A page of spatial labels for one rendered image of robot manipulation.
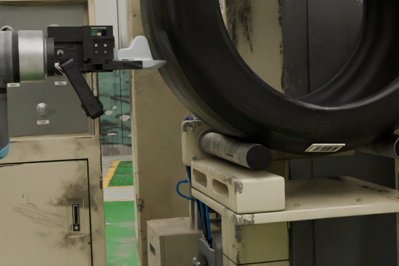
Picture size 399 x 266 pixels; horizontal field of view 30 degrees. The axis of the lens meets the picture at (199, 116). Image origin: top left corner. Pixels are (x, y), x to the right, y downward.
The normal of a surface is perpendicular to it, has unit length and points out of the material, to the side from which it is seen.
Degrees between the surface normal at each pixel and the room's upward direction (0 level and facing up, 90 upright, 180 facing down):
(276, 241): 90
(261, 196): 90
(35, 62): 101
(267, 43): 90
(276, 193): 90
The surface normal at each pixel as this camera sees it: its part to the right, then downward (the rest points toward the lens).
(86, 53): 0.23, 0.04
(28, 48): 0.22, -0.24
